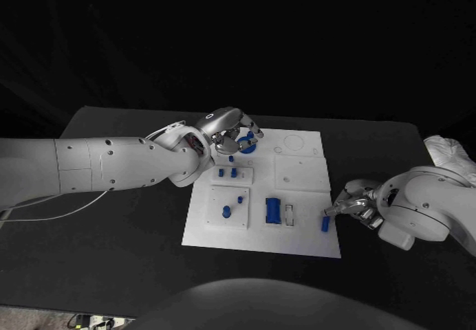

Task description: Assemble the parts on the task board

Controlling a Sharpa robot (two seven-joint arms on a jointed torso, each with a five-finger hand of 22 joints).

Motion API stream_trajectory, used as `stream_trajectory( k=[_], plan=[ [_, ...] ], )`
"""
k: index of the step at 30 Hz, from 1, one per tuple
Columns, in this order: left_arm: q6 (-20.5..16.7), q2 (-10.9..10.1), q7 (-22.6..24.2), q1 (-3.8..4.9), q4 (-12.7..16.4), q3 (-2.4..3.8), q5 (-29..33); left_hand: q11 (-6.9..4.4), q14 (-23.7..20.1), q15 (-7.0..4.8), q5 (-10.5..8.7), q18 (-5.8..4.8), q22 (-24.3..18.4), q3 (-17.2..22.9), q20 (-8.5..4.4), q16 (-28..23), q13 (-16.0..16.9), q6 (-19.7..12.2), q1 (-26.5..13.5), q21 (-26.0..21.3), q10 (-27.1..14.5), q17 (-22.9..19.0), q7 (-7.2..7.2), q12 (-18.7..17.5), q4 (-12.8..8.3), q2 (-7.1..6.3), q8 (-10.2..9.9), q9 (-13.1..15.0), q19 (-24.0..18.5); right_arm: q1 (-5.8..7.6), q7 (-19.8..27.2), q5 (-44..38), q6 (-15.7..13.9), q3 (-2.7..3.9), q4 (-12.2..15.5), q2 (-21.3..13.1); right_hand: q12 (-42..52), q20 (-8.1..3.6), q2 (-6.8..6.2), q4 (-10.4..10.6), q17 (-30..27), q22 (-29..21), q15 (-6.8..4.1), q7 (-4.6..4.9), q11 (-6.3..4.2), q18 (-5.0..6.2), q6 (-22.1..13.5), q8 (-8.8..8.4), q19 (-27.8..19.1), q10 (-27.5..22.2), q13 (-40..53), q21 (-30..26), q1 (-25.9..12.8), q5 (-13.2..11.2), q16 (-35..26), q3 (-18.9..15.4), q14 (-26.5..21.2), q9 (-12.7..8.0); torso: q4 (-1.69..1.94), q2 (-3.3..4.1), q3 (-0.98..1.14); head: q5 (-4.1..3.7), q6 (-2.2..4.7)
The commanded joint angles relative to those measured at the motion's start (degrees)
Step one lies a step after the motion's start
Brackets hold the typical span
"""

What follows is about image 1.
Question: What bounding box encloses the white power strip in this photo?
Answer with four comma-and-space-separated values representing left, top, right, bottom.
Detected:
66, 313, 135, 330

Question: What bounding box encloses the blue rectangular block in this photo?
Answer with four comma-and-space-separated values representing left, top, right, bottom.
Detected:
265, 197, 281, 225

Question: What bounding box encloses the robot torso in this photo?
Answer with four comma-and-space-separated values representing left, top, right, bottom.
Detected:
128, 277, 428, 330

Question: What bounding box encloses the white cable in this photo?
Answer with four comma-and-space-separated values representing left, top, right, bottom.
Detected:
0, 190, 109, 223
144, 120, 187, 142

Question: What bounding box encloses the blue gear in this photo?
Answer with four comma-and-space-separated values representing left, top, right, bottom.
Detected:
234, 131, 258, 155

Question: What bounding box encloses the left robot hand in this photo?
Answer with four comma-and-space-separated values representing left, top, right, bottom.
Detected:
191, 106, 265, 156

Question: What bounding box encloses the white task board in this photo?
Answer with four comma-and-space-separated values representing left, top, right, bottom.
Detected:
180, 127, 341, 259

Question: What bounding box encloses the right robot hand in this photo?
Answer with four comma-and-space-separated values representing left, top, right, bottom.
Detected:
321, 179, 385, 230

